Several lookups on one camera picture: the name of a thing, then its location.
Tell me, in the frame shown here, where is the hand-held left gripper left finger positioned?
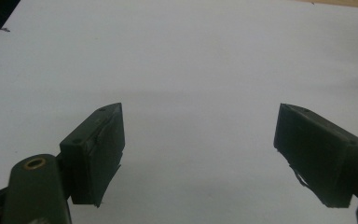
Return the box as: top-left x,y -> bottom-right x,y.
59,102 -> 126,208

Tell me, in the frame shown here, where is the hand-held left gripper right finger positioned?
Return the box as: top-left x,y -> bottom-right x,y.
272,103 -> 358,209

